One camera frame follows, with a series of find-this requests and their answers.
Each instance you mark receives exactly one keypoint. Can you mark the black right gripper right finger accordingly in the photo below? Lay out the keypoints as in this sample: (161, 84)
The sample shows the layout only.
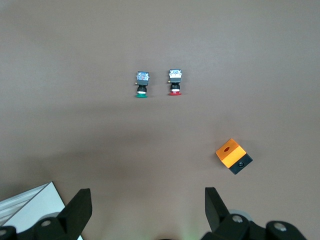
(220, 220)

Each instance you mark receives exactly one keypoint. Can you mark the white drawer cabinet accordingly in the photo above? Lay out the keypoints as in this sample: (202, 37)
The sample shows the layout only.
(37, 202)

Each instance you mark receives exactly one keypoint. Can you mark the orange black button box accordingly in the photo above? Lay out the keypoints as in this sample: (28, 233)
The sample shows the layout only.
(231, 156)

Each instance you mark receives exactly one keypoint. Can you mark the green push button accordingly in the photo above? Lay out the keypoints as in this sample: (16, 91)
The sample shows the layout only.
(142, 83)

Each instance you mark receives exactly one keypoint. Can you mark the red push button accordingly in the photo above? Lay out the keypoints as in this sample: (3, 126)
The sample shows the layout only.
(175, 81)

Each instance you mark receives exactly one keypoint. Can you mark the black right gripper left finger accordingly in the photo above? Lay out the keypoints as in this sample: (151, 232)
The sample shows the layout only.
(75, 217)

